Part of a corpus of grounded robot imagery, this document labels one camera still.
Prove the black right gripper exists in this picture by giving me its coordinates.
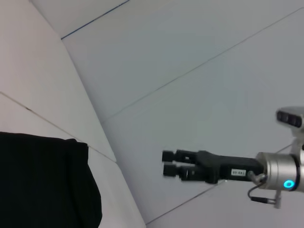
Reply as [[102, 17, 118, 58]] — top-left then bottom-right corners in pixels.
[[162, 149, 265, 185]]

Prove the black shirt with FREE print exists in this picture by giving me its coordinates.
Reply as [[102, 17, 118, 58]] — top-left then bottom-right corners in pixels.
[[0, 132, 103, 228]]

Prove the grey right arm cable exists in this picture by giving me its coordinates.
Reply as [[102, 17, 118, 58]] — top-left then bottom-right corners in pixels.
[[247, 174, 266, 201]]

